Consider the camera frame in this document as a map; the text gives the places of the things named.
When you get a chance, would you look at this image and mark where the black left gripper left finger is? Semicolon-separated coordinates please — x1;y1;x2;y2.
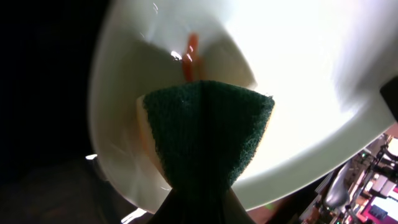
147;189;200;224

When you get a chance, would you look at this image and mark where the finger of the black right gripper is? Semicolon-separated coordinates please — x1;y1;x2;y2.
380;76;398;122

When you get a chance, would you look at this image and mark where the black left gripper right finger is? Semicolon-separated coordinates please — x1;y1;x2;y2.
205;188;255;224

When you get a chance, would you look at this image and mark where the green and yellow sponge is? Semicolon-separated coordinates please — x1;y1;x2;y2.
137;80;275;201

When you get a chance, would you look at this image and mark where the light green plate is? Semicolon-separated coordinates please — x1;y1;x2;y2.
88;1;397;213

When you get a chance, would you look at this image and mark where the round black tray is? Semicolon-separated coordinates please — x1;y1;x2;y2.
1;0;135;223

